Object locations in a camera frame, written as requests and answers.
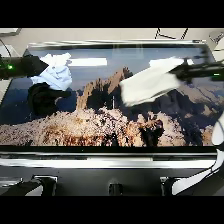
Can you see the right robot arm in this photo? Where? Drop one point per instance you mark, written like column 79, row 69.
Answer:
column 200, row 70

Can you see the black garment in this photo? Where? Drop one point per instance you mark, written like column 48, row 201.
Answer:
column 45, row 98

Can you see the light blue garment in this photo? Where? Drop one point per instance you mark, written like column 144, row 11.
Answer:
column 56, row 78

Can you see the cream shirt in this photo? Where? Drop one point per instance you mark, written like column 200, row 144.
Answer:
column 150, row 83

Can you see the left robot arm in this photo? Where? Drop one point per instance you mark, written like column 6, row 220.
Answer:
column 20, row 66

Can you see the white garment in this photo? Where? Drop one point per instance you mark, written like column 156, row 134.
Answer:
column 56, row 59

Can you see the silver frame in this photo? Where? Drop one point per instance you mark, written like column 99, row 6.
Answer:
column 66, row 163

